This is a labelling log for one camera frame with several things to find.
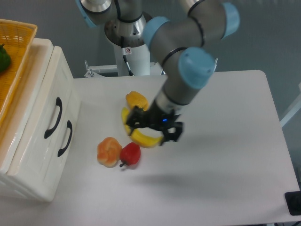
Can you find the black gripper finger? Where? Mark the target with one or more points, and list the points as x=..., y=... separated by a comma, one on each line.
x=137, y=118
x=171, y=131

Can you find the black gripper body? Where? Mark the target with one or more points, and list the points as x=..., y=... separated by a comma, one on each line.
x=159, y=120

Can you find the white top drawer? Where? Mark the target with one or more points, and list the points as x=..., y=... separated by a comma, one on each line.
x=55, y=99

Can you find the white drawer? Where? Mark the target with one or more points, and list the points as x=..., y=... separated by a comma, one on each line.
x=42, y=187
x=55, y=99

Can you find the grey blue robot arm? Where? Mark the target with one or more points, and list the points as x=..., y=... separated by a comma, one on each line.
x=179, y=49

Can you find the white drawer cabinet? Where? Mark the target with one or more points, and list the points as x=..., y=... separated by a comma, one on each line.
x=13, y=126

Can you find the white lower drawer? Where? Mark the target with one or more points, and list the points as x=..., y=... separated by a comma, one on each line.
x=42, y=187

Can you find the yellow bell pepper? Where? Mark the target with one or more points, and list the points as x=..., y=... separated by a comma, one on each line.
x=134, y=98

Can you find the yellow banana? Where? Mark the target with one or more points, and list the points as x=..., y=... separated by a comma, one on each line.
x=137, y=136

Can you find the red bell pepper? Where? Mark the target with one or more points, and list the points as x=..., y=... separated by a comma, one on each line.
x=130, y=154

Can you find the orange bread roll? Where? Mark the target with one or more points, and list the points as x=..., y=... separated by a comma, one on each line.
x=108, y=152

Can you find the black device at edge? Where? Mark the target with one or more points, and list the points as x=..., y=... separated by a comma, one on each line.
x=293, y=201

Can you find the green bell pepper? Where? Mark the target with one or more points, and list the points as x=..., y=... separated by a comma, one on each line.
x=5, y=59

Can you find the orange wicker basket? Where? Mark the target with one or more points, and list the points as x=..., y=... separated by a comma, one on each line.
x=17, y=37

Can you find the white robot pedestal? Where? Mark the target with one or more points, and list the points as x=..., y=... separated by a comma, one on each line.
x=132, y=55

